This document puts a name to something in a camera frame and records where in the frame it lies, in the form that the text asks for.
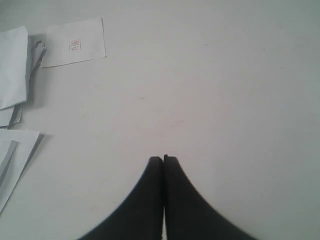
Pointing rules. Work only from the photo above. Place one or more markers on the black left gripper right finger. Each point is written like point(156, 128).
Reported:
point(188, 216)

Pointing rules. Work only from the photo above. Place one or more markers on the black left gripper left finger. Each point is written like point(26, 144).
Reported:
point(140, 216)

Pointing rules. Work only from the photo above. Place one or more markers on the white paper stack lower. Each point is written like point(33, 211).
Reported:
point(26, 143)

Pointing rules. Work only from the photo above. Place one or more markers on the white paper stack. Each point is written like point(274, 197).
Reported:
point(19, 59)
point(26, 143)

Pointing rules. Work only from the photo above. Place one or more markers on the stamped white paper slip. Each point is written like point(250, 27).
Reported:
point(74, 42)

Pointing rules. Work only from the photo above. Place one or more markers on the white paper stack upper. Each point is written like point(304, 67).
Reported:
point(19, 59)

